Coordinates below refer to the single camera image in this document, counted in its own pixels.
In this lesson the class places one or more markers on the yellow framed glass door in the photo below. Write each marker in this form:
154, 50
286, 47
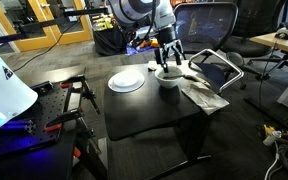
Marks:
71, 36
30, 41

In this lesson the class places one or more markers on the white bowl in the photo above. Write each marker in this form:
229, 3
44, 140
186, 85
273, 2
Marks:
168, 81

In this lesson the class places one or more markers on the black robot stand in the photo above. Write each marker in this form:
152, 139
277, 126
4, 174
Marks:
40, 163

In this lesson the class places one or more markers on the beige brush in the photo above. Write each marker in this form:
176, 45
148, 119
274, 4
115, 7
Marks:
197, 80

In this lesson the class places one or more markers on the grey device on desk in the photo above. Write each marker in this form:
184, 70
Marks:
285, 33

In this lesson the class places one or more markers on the short black orange clamp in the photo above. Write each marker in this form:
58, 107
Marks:
65, 118

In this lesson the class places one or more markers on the orange floor object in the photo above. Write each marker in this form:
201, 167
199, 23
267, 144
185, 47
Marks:
145, 43

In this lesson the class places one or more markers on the white plate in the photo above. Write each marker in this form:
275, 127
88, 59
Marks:
126, 81

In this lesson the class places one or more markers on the long black metal bar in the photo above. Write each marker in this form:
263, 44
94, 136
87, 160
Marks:
34, 26

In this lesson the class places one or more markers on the yellow block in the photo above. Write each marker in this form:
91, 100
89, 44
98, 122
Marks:
155, 43

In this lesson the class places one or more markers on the long black orange clamp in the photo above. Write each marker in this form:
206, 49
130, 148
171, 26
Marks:
87, 91

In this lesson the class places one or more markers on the yellow objects pile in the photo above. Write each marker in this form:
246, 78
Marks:
102, 23

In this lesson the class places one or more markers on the small black table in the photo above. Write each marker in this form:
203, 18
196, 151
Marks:
144, 113

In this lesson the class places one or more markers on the yellow tool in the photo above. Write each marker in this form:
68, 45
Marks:
269, 130

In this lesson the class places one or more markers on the black office chair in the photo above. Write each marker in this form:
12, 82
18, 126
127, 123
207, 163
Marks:
254, 30

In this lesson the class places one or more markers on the crumpled beige cloth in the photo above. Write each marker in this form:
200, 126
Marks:
205, 98

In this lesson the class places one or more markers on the mesh office chair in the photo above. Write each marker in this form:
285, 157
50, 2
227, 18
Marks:
202, 28

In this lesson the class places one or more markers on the black draped table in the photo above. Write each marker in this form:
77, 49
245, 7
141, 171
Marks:
109, 41

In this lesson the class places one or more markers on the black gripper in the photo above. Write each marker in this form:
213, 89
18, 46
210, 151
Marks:
168, 39

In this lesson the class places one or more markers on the blue tarp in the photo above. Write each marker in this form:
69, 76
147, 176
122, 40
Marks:
134, 50

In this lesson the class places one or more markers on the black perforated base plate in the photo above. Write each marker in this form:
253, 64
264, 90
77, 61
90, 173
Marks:
49, 106

